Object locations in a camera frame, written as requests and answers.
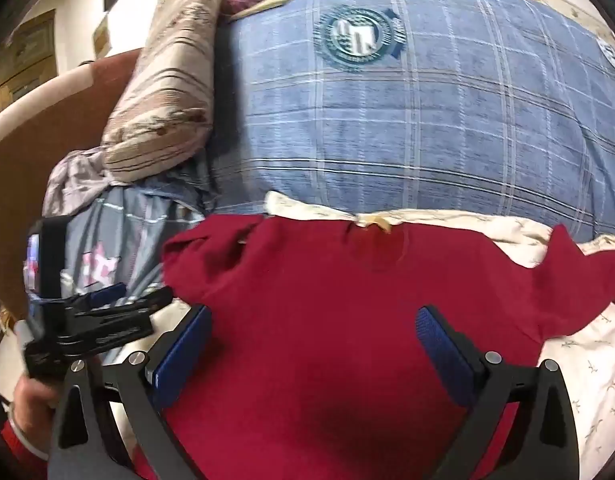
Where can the pinkish grey cloth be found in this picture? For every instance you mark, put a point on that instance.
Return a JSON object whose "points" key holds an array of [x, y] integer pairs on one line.
{"points": [[72, 180]]}

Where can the brown wooden headboard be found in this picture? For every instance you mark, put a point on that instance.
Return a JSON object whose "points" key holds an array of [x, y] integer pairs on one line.
{"points": [[37, 150]]}

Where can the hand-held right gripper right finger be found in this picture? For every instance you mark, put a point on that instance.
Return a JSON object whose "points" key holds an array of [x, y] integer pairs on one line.
{"points": [[438, 351]]}

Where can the beige striped pillow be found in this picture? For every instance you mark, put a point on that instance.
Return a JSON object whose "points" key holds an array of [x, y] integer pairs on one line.
{"points": [[167, 85]]}

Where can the maroon cloth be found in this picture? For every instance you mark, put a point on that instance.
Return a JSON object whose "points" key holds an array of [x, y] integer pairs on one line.
{"points": [[240, 1]]}

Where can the red sweater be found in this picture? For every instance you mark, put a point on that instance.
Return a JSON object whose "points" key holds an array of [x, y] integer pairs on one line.
{"points": [[312, 290]]}

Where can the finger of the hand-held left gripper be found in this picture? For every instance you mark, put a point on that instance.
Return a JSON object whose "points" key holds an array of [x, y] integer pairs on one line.
{"points": [[106, 293], [130, 316]]}

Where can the person's left hand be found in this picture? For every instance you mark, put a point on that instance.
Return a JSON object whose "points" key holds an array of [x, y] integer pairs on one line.
{"points": [[33, 405]]}

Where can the blue plaid blanket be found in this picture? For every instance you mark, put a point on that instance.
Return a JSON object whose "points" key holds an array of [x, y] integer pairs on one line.
{"points": [[387, 135]]}

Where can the grey star-print duvet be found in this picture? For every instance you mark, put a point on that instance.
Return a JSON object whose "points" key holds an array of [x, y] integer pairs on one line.
{"points": [[137, 240]]}

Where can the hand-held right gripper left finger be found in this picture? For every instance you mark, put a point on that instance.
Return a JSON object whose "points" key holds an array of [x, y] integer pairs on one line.
{"points": [[183, 349]]}

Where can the cream leaf-print bed sheet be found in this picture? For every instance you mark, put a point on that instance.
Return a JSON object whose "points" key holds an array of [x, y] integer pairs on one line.
{"points": [[587, 360]]}

